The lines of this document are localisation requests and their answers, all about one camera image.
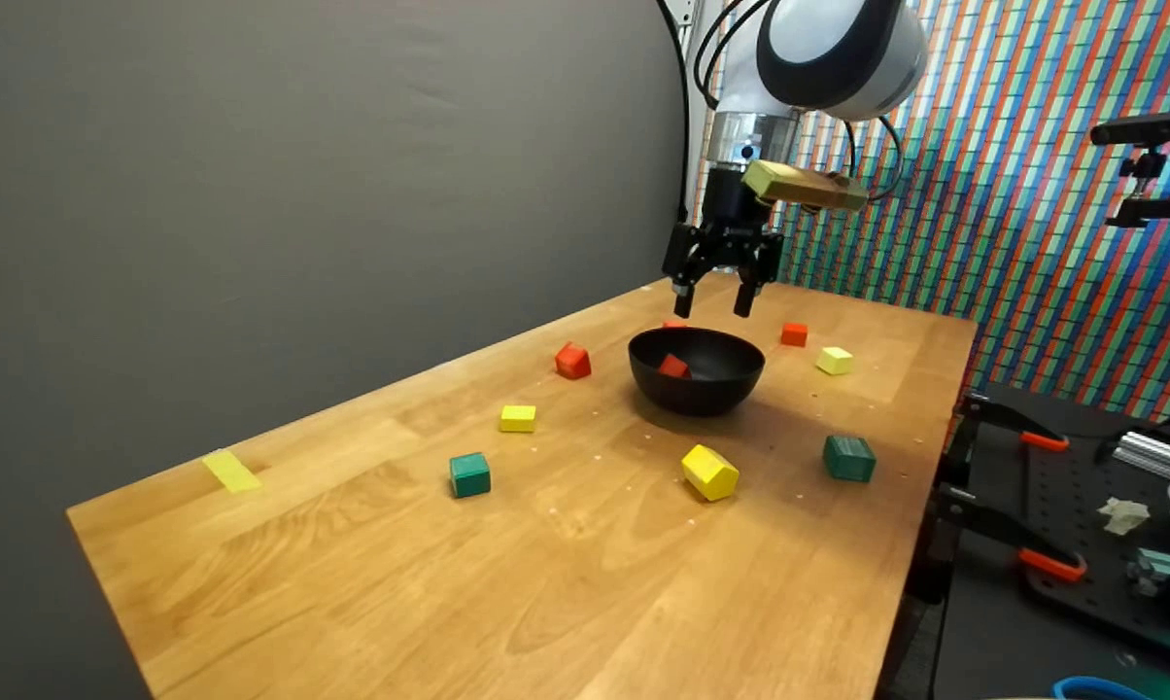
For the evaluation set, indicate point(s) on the green block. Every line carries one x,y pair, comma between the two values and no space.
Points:
466,477

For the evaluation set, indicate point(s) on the grey fabric backdrop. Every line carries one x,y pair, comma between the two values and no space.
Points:
219,195

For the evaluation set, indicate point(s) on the small yellow block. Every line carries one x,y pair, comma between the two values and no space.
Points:
518,419

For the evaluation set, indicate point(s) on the multicolour patterned backdrop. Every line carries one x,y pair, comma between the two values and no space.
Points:
1022,287

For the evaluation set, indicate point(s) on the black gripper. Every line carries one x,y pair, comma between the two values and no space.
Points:
730,214

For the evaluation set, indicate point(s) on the white ribbed part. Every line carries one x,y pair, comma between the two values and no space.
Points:
1151,451

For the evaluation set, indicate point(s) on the black perforated board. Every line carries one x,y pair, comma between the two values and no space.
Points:
984,625

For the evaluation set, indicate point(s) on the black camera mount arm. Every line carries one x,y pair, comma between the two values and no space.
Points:
1146,129

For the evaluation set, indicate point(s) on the small white crumpled object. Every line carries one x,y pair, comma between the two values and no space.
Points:
1124,515

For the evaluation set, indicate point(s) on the large yellow block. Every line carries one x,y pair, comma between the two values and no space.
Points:
707,471

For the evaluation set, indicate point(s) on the tan wrist camera plate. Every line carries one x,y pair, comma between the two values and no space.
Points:
803,192

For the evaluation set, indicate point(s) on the yellow tape strip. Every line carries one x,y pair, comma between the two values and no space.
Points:
232,471

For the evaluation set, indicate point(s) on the black bowl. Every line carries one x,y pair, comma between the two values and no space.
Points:
698,397

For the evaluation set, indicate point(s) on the yellow-green block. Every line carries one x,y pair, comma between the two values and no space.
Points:
831,362

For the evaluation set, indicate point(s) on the red wooden block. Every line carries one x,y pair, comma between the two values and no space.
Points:
793,331
574,362
672,368
672,324

